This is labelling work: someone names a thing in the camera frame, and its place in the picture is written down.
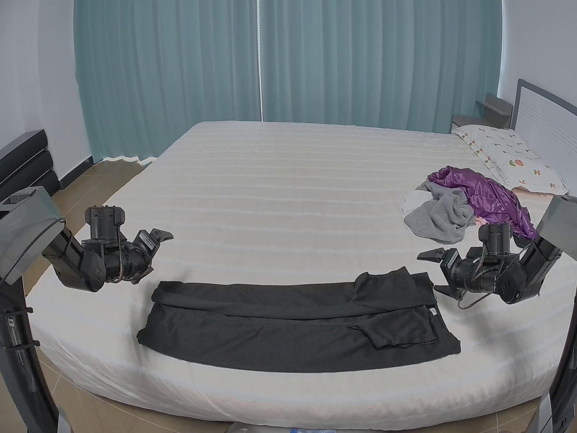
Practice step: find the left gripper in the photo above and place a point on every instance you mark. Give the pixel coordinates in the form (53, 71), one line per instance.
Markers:
(144, 246)

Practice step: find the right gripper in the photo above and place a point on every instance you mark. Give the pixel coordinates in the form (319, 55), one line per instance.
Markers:
(453, 266)

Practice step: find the black T-shirt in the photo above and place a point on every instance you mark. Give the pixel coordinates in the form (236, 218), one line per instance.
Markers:
(270, 327)

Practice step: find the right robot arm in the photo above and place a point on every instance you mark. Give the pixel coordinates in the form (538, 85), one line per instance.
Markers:
(518, 282)

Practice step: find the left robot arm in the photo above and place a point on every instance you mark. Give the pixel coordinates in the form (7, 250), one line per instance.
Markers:
(72, 260)

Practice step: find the bed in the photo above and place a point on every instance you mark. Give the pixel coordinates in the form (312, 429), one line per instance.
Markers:
(293, 196)

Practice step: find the grey garment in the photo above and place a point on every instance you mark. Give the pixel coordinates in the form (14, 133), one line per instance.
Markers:
(441, 219)

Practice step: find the pink garment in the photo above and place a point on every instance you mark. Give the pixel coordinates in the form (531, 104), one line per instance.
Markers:
(480, 219)

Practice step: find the white garment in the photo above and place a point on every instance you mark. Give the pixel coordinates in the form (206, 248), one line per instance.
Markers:
(412, 202)

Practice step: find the purple garment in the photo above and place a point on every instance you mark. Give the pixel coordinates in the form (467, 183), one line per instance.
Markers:
(491, 196)

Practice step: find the white printed pillow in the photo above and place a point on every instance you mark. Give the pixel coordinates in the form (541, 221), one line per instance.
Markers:
(509, 156)

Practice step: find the black chest of drawers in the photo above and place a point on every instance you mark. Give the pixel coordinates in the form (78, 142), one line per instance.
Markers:
(27, 165)

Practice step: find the blue-green curtain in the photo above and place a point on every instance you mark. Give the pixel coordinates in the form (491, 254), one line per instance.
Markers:
(383, 52)
(166, 61)

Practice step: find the grey bedside table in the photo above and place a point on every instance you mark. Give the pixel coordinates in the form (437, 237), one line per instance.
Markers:
(493, 106)

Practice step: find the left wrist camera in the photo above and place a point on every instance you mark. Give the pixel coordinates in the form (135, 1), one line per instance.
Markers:
(104, 221)

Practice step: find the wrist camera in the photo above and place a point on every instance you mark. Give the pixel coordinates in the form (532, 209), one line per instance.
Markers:
(496, 239)
(104, 221)

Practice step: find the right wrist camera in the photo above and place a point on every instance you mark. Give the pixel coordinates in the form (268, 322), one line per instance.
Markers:
(496, 239)

